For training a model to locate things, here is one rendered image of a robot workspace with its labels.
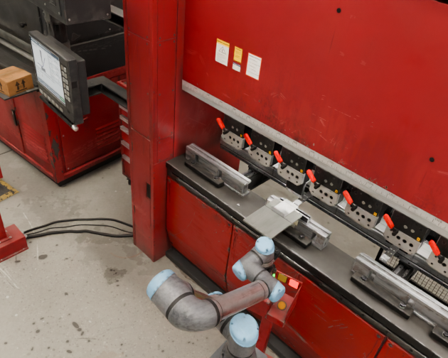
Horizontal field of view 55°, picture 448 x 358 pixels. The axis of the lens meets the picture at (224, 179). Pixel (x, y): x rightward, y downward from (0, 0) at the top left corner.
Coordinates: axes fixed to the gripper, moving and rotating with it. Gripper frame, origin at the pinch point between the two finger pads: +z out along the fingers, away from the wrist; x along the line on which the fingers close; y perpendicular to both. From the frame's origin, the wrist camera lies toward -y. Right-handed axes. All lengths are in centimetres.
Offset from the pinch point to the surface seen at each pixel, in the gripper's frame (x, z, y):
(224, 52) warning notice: -60, -52, -76
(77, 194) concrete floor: -196, 108, -33
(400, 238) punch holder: 47, -19, -33
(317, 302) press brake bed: 24.0, 30.3, -9.4
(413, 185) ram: 43, -45, -43
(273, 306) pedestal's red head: 6.2, 20.5, 5.7
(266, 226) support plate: -11.1, -1.0, -22.1
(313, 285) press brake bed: 19.1, 22.0, -13.9
